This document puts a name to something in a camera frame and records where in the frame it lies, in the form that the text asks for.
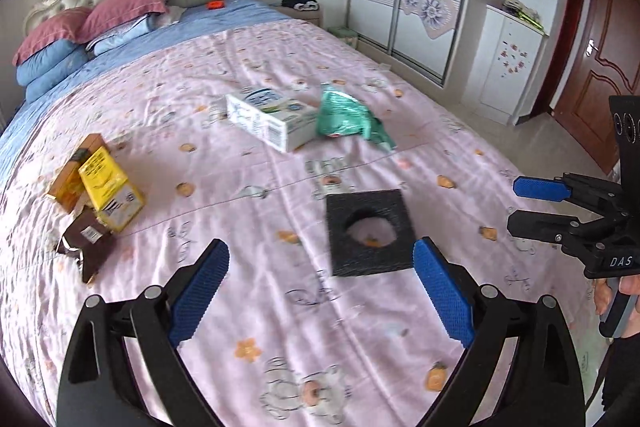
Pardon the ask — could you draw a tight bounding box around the brown and gold box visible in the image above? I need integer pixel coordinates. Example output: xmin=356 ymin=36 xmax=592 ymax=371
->
xmin=46 ymin=133 xmax=103 ymax=212

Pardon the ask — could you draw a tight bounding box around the light blue folded blanket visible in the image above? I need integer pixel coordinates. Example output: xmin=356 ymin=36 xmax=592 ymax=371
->
xmin=87 ymin=14 xmax=161 ymax=58

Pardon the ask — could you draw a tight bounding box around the green plastic packet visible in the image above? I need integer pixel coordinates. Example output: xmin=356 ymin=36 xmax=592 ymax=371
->
xmin=316 ymin=83 xmax=397 ymax=151

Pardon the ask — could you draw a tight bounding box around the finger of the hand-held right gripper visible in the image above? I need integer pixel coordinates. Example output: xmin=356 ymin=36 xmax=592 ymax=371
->
xmin=513 ymin=173 xmax=626 ymax=215
xmin=506 ymin=208 xmax=628 ymax=253

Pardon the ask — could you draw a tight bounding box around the white cardboard box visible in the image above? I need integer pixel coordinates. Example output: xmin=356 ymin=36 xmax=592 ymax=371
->
xmin=225 ymin=87 xmax=321 ymax=152

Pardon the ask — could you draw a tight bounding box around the yellow cardboard box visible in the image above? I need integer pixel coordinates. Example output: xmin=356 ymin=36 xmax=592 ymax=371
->
xmin=77 ymin=146 xmax=146 ymax=234

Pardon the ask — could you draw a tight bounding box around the dark brown wrapper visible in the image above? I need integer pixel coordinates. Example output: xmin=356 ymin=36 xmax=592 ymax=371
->
xmin=56 ymin=206 xmax=119 ymax=284

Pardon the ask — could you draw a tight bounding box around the blue bed sheet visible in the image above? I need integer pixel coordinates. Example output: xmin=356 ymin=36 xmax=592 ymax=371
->
xmin=0 ymin=0 xmax=311 ymax=188

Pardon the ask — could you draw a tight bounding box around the brown wooden door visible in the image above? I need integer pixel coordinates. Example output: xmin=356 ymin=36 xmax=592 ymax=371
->
xmin=530 ymin=0 xmax=640 ymax=178

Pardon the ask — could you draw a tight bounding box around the pale green box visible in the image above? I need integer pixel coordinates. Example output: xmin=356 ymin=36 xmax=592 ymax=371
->
xmin=327 ymin=26 xmax=360 ymax=50

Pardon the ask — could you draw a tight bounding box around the pink pillow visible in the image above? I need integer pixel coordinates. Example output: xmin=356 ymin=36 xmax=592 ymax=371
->
xmin=12 ymin=6 xmax=93 ymax=68
xmin=75 ymin=0 xmax=176 ymax=44

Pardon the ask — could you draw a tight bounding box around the black foam square with hole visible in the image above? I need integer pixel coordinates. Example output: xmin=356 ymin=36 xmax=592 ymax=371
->
xmin=325 ymin=189 xmax=417 ymax=279

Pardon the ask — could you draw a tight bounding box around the person's right forearm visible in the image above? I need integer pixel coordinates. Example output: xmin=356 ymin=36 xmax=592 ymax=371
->
xmin=597 ymin=327 xmax=640 ymax=427

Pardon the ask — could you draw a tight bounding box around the white nightstand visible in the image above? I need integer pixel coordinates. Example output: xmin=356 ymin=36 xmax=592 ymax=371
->
xmin=270 ymin=4 xmax=323 ymax=28

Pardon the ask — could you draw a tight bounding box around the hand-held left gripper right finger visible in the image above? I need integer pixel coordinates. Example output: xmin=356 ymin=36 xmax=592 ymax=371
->
xmin=412 ymin=237 xmax=586 ymax=427

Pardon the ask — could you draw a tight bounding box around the white cabinet with stickers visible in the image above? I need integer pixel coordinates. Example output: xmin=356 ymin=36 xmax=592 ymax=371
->
xmin=460 ymin=2 xmax=551 ymax=125

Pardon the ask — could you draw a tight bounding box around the small white cloth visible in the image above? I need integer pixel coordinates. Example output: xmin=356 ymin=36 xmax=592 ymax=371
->
xmin=157 ymin=4 xmax=186 ymax=28

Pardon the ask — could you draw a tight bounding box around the clutter on cabinet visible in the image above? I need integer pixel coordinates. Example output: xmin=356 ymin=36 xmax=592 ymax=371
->
xmin=500 ymin=0 xmax=543 ymax=30

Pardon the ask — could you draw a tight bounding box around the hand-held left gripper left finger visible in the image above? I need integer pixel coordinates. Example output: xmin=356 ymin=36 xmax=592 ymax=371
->
xmin=56 ymin=238 xmax=231 ymax=427

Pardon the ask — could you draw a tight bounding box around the person's right hand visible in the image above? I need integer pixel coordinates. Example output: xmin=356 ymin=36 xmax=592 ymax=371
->
xmin=593 ymin=274 xmax=640 ymax=322

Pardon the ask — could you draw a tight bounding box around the blue folded quilt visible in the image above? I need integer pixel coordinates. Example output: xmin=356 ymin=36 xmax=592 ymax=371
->
xmin=25 ymin=47 xmax=96 ymax=102
xmin=16 ymin=39 xmax=86 ymax=88

